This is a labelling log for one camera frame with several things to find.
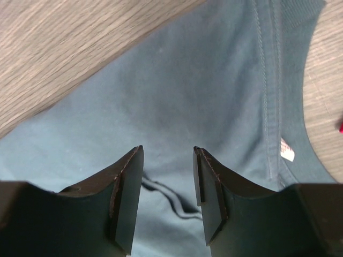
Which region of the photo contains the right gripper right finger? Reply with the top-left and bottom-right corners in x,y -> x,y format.
193,147 -> 342,256

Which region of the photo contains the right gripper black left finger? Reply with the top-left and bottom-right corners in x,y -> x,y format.
1,146 -> 144,256

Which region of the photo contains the grey-blue t shirt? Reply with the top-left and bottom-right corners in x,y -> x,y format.
1,1 -> 334,256

